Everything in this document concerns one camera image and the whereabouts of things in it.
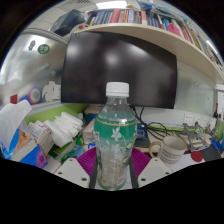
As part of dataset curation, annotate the white paper-wrapped mug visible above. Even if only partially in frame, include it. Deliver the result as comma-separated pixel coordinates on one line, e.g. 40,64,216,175
149,135,188,166

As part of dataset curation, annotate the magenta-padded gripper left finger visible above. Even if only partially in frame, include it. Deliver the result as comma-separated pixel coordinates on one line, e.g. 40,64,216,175
54,147,100,190

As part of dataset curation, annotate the black desk mat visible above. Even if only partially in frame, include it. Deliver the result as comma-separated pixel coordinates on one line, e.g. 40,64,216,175
199,145,222,163

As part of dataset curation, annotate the black computer monitor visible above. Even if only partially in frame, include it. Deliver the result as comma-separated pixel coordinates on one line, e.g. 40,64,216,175
60,31,178,109

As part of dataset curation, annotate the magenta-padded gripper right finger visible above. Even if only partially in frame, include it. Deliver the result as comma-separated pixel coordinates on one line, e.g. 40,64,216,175
129,147,174,189

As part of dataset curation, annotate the green floral label drink bottle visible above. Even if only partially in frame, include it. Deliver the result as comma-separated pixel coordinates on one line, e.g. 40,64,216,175
93,81,138,192

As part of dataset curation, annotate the colourful tissue box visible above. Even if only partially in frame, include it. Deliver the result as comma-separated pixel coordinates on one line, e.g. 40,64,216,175
0,99,49,169

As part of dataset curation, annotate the stack of white napkins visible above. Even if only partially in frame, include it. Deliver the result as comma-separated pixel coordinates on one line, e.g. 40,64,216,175
44,111,84,148

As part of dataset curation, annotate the round green sticker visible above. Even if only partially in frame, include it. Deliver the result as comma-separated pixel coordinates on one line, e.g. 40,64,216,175
37,43,51,55

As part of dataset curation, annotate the beige shelf with books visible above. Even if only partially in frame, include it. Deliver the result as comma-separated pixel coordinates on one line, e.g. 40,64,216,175
49,0,224,83

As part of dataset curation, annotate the small blue box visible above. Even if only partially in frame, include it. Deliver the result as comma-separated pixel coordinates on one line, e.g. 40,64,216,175
136,123,149,140

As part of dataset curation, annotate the black cables bundle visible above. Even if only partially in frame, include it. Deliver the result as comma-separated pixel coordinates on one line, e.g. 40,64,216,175
133,106,184,141

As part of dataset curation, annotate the round blue container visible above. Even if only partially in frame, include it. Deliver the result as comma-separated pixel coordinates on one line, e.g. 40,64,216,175
83,105,103,125

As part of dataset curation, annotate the flat round red coaster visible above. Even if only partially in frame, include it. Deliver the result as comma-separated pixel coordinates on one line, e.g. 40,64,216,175
190,150,204,163

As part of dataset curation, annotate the grey metal laptop stand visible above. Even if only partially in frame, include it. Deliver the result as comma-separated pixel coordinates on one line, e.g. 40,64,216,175
181,122,209,153

